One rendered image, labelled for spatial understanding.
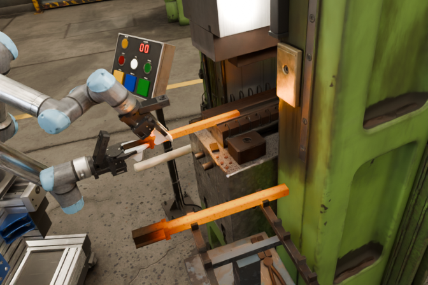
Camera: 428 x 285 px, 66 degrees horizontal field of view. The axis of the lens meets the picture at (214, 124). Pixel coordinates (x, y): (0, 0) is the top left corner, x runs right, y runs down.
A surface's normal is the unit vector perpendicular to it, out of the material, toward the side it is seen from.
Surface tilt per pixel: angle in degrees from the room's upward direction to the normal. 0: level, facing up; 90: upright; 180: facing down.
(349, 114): 89
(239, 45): 90
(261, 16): 90
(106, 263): 0
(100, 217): 0
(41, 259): 0
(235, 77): 90
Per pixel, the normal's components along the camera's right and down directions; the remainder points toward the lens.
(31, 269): -0.09, -0.83
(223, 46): 0.43, 0.47
